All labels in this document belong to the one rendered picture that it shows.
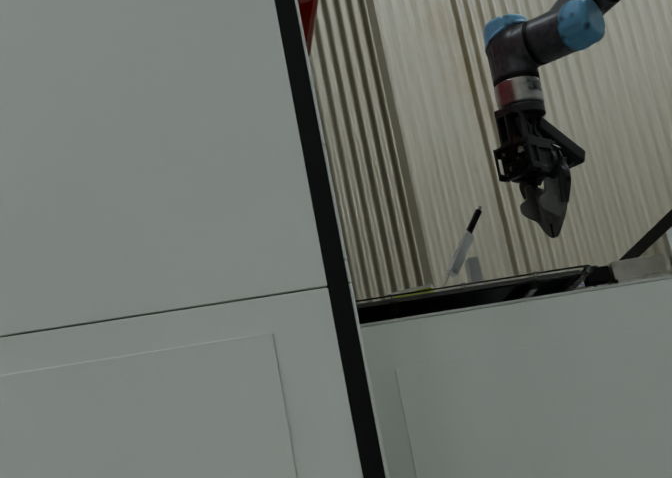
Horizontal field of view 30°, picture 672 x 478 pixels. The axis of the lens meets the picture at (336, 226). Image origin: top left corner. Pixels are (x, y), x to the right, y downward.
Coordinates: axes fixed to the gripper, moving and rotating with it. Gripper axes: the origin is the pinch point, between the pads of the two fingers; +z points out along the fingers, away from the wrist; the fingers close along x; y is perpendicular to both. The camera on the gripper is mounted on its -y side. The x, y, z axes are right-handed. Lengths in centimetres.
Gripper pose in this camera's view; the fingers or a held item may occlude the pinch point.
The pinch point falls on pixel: (555, 229)
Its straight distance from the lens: 200.1
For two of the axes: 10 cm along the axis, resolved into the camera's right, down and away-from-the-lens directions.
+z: 1.6, 9.5, -2.5
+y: -7.3, -0.6, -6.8
